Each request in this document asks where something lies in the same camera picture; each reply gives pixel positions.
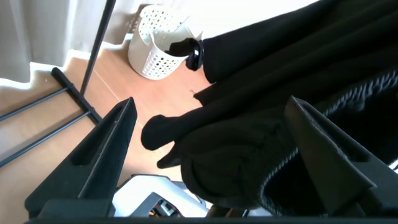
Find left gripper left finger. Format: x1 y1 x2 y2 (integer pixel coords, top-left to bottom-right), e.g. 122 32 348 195
24 96 138 218

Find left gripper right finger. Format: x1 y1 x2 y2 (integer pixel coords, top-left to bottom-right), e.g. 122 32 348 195
284 95 398 216

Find black drawstring trousers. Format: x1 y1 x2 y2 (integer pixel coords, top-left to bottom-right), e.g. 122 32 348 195
141 0 398 218

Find white laundry basket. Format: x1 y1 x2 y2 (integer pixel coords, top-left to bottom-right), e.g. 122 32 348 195
127 4 205 81

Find black clothes rack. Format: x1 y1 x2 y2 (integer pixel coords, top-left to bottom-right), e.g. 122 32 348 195
0 0 117 169

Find beige curtain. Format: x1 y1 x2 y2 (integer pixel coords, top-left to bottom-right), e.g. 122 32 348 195
0 0 150 84

